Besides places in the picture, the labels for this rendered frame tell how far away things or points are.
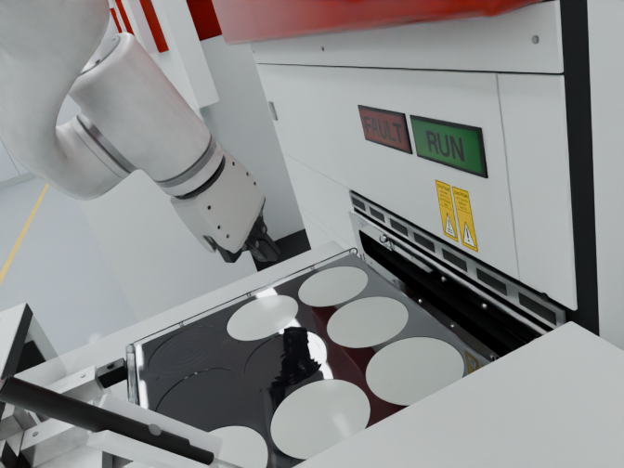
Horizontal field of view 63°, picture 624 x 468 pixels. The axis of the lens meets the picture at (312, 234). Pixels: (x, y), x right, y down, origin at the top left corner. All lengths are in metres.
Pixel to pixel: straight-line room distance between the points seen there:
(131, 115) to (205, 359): 0.31
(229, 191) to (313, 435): 0.29
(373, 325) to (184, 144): 0.30
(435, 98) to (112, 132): 0.31
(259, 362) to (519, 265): 0.31
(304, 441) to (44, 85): 0.37
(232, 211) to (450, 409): 0.34
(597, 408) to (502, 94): 0.24
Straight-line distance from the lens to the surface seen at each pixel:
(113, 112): 0.52
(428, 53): 0.51
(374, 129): 0.66
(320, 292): 0.71
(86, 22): 0.42
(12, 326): 0.86
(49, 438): 0.68
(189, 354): 0.69
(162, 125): 0.53
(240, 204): 0.62
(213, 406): 0.59
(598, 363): 0.45
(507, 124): 0.45
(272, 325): 0.68
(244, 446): 0.53
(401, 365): 0.56
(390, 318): 0.63
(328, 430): 0.51
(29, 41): 0.42
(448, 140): 0.52
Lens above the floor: 1.26
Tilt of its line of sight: 24 degrees down
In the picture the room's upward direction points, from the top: 17 degrees counter-clockwise
